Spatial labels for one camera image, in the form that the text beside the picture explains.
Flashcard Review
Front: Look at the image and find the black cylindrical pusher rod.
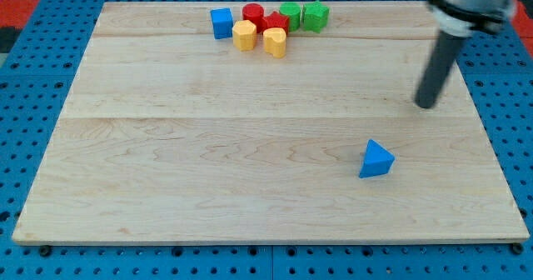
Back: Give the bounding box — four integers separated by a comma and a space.
414, 30, 466, 109

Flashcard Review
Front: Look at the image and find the blue triangle block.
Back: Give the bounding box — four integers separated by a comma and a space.
359, 139, 396, 178

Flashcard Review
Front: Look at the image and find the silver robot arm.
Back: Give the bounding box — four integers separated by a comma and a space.
414, 0, 516, 109

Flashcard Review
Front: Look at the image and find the green star block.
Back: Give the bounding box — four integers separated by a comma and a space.
302, 1, 330, 33

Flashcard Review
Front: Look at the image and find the green cylinder block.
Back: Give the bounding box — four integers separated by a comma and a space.
280, 2, 301, 33

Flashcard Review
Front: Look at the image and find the yellow heart block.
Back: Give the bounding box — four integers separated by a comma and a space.
262, 27, 286, 58

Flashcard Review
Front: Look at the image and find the red star block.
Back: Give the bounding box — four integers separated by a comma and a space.
262, 11, 290, 33

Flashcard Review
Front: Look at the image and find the red cylinder block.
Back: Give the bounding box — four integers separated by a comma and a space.
242, 3, 264, 33

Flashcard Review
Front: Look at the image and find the yellow hexagon block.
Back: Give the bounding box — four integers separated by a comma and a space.
232, 20, 257, 52

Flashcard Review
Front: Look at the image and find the blue cube block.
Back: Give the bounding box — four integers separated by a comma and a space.
210, 7, 233, 39

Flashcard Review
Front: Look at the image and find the wooden board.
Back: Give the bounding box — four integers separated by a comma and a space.
12, 2, 530, 246

